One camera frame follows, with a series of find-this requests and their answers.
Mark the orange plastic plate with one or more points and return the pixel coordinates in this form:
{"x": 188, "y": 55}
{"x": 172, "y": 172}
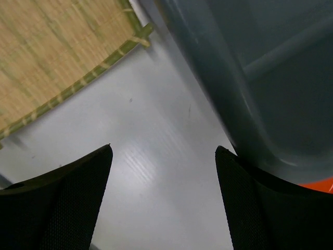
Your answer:
{"x": 325, "y": 185}

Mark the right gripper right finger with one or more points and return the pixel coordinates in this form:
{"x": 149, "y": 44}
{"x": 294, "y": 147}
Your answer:
{"x": 266, "y": 212}

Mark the bamboo woven mat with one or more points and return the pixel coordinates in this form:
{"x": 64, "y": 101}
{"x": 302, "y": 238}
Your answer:
{"x": 52, "y": 49}

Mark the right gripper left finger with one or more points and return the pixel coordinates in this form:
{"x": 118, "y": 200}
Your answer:
{"x": 58, "y": 209}

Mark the grey plastic bin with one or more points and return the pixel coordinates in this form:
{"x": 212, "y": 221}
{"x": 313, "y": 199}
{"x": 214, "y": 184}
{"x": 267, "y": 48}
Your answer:
{"x": 266, "y": 66}

